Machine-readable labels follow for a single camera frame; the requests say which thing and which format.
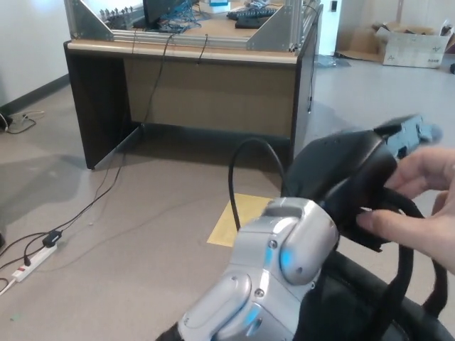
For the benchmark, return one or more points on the black power adapter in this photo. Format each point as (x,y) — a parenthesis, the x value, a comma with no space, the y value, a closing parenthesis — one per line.
(52,238)

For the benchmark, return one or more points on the white power strip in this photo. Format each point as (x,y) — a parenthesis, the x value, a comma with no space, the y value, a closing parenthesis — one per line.
(33,262)

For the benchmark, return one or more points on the aluminium profile frame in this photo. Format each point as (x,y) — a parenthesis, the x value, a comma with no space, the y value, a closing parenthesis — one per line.
(92,26)

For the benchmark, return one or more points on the flat brown cardboard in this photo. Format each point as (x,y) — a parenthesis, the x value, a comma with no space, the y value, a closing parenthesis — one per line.
(360,46)

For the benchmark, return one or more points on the flat black device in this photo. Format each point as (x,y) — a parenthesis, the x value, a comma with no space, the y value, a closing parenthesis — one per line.
(249,23)

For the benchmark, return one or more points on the person's bare hand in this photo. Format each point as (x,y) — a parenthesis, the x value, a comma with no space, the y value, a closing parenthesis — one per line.
(426,170)

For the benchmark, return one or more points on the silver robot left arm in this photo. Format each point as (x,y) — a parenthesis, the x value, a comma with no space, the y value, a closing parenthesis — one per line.
(266,255)

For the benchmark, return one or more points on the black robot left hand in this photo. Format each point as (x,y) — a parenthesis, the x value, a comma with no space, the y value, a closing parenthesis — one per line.
(337,167)

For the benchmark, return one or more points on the black monitor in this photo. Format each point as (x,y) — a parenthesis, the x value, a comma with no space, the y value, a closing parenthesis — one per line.
(156,10)

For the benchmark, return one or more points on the yellow paper sheet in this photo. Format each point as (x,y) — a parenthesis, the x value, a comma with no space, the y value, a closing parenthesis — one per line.
(222,227)

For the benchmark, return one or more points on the dark brown desk beige top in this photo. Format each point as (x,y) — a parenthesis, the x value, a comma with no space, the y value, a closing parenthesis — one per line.
(213,92)

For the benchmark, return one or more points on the white box with marker tag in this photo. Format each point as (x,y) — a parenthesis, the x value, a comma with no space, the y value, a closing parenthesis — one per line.
(218,3)

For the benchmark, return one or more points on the white cardboard box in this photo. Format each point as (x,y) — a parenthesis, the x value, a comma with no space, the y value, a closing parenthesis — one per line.
(412,49)

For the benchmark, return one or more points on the black terminal strip silver posts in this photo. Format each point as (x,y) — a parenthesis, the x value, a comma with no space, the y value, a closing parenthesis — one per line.
(115,19)

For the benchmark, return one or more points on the black wall panel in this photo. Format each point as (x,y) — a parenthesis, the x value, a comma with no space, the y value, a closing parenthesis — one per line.
(334,5)

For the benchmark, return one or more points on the black keyboard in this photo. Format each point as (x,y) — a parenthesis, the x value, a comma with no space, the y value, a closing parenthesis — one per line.
(249,14)

